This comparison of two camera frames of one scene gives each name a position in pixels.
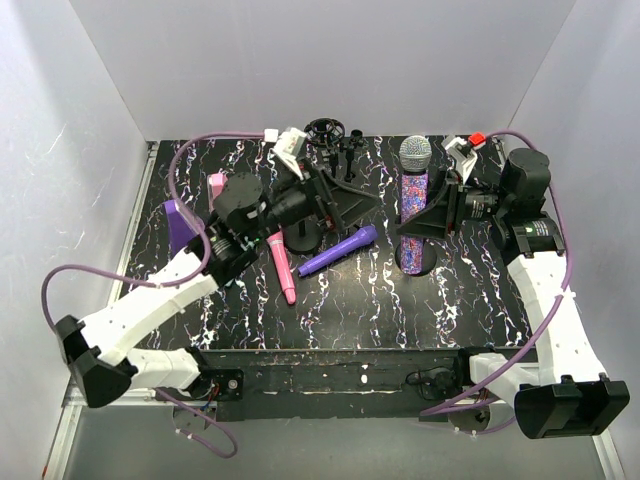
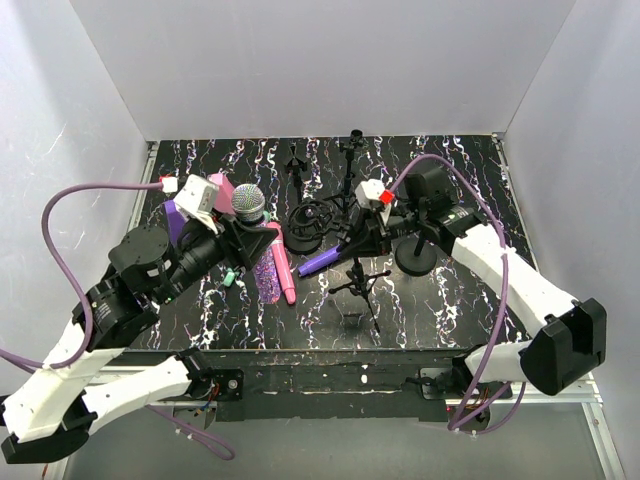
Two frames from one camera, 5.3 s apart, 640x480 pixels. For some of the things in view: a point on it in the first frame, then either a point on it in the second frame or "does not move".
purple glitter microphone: (414, 160) to (249, 203)
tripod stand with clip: (356, 140) does not move
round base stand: (430, 260) does not move
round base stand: (303, 236) does not move
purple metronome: (182, 229) does not move
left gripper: (323, 198) to (232, 239)
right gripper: (451, 206) to (370, 235)
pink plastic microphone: (277, 246) does not move
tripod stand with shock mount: (328, 132) to (360, 284)
